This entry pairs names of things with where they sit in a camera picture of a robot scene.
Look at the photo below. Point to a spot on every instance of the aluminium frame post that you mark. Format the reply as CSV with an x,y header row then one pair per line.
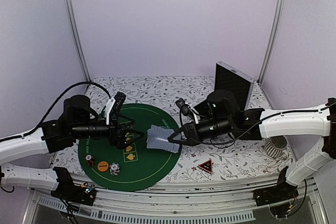
x,y
271,40
76,39

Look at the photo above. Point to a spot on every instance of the striped ceramic mug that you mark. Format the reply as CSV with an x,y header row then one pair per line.
x,y
275,146

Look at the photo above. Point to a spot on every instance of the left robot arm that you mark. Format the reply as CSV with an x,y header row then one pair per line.
x,y
77,122

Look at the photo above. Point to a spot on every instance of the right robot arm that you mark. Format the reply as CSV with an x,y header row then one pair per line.
x,y
224,116

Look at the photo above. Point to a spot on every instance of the dark red chip stack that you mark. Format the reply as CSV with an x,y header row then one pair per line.
x,y
90,160

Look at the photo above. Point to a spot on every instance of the red black triangular button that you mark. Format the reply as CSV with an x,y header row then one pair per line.
x,y
206,166

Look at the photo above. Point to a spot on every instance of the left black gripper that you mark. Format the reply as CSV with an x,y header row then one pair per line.
x,y
119,141

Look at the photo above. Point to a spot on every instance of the right aluminium frame post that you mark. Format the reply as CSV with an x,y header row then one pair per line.
x,y
271,40

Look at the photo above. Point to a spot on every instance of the orange big blind button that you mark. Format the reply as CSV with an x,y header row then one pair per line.
x,y
103,166

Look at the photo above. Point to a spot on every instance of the round green poker mat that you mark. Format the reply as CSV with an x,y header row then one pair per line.
x,y
140,167

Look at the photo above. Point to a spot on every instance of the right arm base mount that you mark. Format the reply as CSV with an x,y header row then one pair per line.
x,y
280,192

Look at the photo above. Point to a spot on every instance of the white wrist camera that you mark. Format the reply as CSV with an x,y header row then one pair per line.
x,y
187,110
113,106

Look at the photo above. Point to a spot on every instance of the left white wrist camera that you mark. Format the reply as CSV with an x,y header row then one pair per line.
x,y
113,106

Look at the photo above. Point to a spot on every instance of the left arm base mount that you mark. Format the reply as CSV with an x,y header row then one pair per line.
x,y
84,194

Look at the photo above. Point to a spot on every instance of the blue backed cards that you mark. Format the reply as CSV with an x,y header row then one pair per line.
x,y
157,138

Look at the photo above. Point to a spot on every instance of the aluminium poker chip case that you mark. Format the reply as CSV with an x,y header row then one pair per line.
x,y
232,80

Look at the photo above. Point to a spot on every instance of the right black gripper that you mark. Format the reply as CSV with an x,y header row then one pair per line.
x,y
190,131

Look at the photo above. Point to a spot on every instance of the left aluminium frame post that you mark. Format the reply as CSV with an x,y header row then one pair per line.
x,y
76,39

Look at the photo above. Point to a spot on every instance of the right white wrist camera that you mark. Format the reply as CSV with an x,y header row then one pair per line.
x,y
187,110

